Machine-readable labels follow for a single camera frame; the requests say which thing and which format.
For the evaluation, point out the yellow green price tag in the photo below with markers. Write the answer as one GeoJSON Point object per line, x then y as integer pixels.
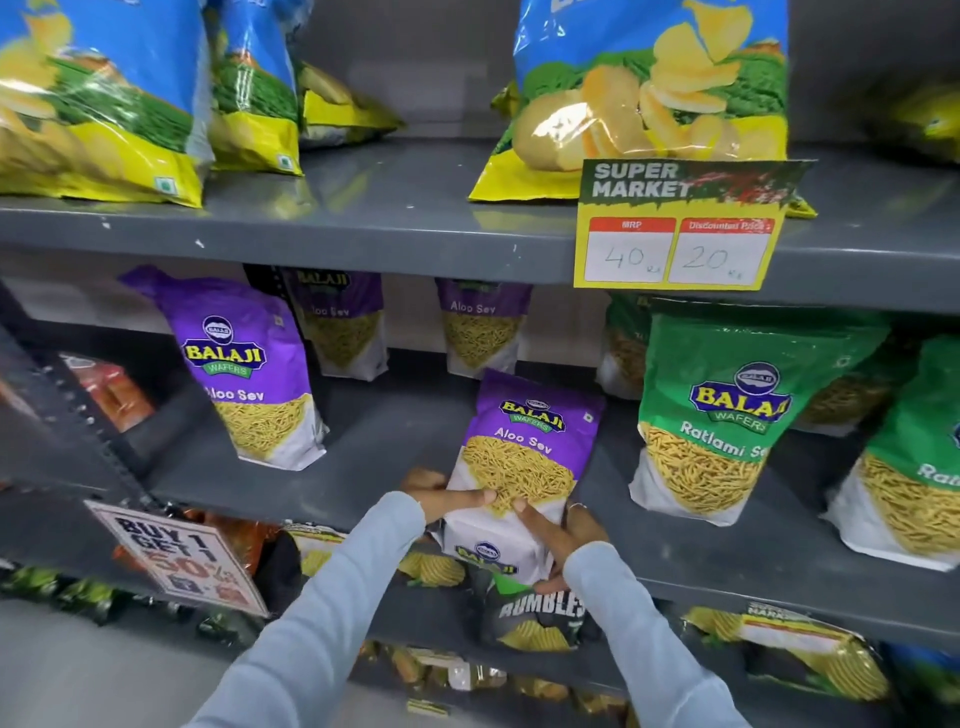
{"type": "Point", "coordinates": [675, 225]}

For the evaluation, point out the person's left forearm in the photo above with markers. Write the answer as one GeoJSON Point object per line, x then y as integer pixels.
{"type": "Point", "coordinates": [322, 630]}

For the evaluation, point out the person's right forearm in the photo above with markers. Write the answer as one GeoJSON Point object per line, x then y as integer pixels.
{"type": "Point", "coordinates": [645, 645]}

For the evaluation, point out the grey perforated shelf upright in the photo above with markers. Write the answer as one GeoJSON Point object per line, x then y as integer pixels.
{"type": "Point", "coordinates": [67, 427]}

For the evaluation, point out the person's left thumb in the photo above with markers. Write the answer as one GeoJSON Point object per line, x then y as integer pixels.
{"type": "Point", "coordinates": [465, 499]}

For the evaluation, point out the purple sev snack packet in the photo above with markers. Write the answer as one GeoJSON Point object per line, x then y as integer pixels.
{"type": "Point", "coordinates": [481, 330]}
{"type": "Point", "coordinates": [341, 330]}
{"type": "Point", "coordinates": [525, 442]}
{"type": "Point", "coordinates": [240, 360]}

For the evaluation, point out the red orange snack packet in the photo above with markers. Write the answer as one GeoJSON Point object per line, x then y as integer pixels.
{"type": "Point", "coordinates": [112, 390]}

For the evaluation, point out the row of green dark packets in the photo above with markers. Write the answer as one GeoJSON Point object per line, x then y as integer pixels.
{"type": "Point", "coordinates": [67, 592]}

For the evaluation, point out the blue yellow chips packet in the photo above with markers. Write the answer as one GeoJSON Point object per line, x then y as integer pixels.
{"type": "Point", "coordinates": [337, 105]}
{"type": "Point", "coordinates": [255, 97]}
{"type": "Point", "coordinates": [645, 90]}
{"type": "Point", "coordinates": [97, 97]}

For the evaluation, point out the black chips packet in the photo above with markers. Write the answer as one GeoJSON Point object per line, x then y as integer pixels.
{"type": "Point", "coordinates": [532, 611]}

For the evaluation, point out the green sev snack packet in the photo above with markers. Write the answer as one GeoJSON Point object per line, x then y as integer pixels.
{"type": "Point", "coordinates": [622, 345]}
{"type": "Point", "coordinates": [847, 397]}
{"type": "Point", "coordinates": [907, 480]}
{"type": "Point", "coordinates": [720, 420]}

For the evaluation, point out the person's left hand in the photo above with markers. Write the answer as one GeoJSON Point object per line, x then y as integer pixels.
{"type": "Point", "coordinates": [431, 495]}

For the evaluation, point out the row of small snack packets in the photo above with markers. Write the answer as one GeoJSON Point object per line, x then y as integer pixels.
{"type": "Point", "coordinates": [480, 679]}

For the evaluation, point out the person's right hand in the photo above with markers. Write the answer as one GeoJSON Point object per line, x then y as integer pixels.
{"type": "Point", "coordinates": [574, 532]}

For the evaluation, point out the yellow white wafer packet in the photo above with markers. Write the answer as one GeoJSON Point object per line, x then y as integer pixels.
{"type": "Point", "coordinates": [810, 649]}
{"type": "Point", "coordinates": [311, 547]}
{"type": "Point", "coordinates": [431, 570]}

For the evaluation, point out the white red offer sign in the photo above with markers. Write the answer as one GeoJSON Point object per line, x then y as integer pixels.
{"type": "Point", "coordinates": [180, 559]}

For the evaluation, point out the person's right thumb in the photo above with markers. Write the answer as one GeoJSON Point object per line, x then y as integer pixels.
{"type": "Point", "coordinates": [553, 585]}

